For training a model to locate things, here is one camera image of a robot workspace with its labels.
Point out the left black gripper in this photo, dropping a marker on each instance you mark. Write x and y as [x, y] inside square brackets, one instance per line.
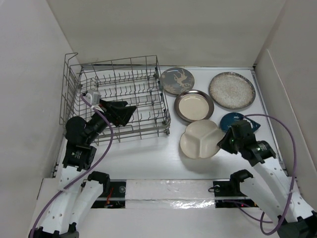
[121, 114]

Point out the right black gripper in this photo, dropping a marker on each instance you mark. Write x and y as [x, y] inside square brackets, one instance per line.
[223, 144]

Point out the cream three-section divided plate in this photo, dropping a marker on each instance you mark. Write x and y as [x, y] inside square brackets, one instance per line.
[200, 138]

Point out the cream plate with metallic rim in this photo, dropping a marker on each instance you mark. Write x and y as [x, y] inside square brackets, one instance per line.
[193, 105]

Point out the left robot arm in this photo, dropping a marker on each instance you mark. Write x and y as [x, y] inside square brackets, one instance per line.
[79, 185]

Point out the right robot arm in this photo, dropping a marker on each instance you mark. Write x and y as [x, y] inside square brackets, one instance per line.
[292, 216]

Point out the dark blue plate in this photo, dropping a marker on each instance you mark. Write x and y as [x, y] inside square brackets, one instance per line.
[228, 119]

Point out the speckled beige round plate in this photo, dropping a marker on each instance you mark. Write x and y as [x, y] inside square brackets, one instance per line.
[232, 90]

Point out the grey plate with deer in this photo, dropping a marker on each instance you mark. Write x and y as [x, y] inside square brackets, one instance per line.
[176, 80]

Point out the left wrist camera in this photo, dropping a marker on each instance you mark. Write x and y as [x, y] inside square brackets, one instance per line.
[92, 96]

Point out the grey wire dish rack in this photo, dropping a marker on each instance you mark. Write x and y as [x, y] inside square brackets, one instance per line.
[135, 80]

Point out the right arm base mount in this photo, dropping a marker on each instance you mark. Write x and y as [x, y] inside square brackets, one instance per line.
[227, 192]

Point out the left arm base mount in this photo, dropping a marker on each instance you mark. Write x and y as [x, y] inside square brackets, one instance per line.
[113, 195]

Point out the metal rail bar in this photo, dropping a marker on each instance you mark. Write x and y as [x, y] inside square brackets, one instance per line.
[150, 198]

